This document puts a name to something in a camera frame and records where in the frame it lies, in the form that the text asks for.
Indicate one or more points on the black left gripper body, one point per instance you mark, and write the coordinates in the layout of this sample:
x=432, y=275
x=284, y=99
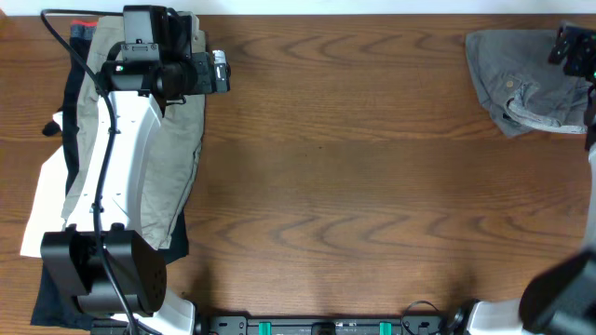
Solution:
x=201, y=83

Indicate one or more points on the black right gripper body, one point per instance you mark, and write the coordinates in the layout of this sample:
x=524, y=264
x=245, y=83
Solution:
x=584, y=62

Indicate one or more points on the grey shorts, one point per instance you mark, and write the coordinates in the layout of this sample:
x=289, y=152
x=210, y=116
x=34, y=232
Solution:
x=519, y=88

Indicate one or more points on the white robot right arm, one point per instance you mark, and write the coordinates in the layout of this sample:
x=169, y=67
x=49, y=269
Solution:
x=562, y=299

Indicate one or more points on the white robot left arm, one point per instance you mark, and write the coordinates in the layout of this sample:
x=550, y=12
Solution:
x=100, y=262

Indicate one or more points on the khaki beige shorts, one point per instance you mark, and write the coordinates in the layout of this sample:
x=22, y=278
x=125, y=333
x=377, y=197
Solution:
x=171, y=170

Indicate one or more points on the white garment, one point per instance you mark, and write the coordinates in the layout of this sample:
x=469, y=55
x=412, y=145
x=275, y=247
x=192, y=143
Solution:
x=47, y=206

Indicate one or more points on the black garment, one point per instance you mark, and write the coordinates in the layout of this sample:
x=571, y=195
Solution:
x=50, y=308

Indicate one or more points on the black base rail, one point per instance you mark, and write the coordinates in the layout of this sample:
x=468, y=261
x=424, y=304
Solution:
x=241, y=325

